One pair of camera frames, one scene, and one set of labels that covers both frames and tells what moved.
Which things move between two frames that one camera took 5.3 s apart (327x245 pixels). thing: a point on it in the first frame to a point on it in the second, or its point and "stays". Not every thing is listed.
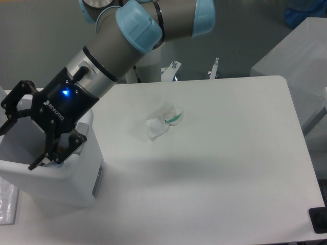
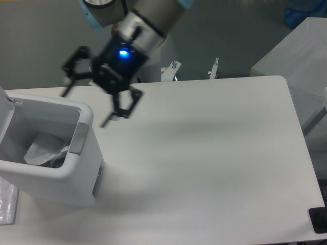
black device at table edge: [318, 217] stays
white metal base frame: [168, 73] stays
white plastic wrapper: [169, 114] to [44, 147]
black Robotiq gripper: [65, 102] to [115, 68]
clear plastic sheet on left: [8, 194] stays
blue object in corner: [298, 10] stays
